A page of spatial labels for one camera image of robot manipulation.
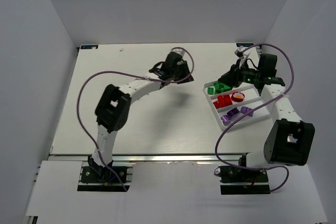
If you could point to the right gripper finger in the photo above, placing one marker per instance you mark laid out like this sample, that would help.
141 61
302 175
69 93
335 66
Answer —
236 83
227 78

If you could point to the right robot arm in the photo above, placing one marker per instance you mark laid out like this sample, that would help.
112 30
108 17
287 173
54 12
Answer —
290 138

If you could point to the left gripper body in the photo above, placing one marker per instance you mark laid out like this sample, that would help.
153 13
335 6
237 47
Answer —
163 67

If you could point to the red 2x4 lego brick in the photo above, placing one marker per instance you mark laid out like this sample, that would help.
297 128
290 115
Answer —
224 100

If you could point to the green 2x3 lego plate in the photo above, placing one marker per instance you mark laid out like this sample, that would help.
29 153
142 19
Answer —
217 85

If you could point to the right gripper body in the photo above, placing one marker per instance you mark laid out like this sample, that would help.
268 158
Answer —
237 72

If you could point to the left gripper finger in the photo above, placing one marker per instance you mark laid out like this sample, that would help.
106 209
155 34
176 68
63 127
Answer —
185 69
184 80

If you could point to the purple round lego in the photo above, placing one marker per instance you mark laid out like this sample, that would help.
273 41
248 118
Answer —
231 114

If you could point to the left table label sticker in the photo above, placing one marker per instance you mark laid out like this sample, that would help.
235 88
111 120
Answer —
88 47

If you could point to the purple lego brick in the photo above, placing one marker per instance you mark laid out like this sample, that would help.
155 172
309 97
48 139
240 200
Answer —
246 110

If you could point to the table label sticker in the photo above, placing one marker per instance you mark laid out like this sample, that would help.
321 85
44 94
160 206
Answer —
88 47
244 44

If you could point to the green curved lego piece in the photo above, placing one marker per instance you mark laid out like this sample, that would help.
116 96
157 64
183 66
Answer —
223 88

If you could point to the red flower lego brick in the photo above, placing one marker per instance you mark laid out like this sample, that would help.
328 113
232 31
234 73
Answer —
237 96

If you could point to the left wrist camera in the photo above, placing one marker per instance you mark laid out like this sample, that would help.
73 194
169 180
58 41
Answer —
178 52

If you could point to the red lego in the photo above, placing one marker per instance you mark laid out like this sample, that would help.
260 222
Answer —
217 104

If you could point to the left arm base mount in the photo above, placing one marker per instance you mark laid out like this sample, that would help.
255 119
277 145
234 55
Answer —
90 181

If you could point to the small green lego brick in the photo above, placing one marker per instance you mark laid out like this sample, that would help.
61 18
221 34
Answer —
210 90

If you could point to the right table label sticker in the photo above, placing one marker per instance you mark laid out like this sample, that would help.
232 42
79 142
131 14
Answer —
244 44

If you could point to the white sorting tray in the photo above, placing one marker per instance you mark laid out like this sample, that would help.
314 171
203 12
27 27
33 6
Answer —
252 100

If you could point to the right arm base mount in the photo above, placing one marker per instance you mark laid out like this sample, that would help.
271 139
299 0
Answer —
236 181

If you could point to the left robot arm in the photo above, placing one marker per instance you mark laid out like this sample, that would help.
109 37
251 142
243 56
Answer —
114 105

